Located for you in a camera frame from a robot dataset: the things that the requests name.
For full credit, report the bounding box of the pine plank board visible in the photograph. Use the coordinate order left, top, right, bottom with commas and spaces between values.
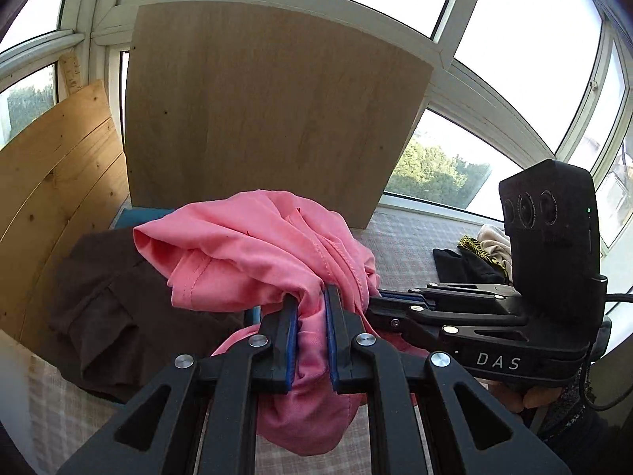
0, 79, 130, 344

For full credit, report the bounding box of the light wooden board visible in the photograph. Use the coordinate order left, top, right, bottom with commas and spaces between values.
123, 2, 435, 231

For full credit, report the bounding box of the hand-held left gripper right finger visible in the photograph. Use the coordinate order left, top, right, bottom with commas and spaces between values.
324, 284, 569, 475

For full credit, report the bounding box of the black yellow patterned garment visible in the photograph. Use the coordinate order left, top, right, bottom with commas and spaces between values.
457, 236, 508, 270

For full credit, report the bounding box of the beige knitted sweater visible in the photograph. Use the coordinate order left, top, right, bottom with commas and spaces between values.
477, 225, 512, 278

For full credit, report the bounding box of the narrow wooden slat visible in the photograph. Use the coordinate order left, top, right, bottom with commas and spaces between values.
58, 52, 85, 97

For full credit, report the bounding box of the brown folded garment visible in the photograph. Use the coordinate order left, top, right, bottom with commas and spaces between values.
42, 228, 248, 404

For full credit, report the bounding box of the pink t-shirt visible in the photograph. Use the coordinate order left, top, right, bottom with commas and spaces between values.
133, 189, 431, 458

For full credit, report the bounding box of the person's right hand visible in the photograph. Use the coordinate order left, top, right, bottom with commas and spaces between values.
487, 378, 587, 431

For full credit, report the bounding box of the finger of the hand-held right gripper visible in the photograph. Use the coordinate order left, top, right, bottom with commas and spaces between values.
378, 284, 520, 308
366, 298, 476, 352

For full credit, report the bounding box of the green tree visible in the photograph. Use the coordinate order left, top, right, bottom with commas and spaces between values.
386, 139, 493, 209

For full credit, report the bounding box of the person's right forearm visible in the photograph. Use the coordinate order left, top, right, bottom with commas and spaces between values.
529, 396, 633, 475

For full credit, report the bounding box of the black cable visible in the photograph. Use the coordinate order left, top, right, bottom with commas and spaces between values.
584, 293, 633, 412

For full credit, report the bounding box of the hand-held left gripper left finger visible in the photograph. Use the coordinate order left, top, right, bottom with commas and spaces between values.
57, 294, 301, 475

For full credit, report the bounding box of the pink plaid blanket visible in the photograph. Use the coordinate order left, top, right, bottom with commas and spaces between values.
27, 208, 505, 475

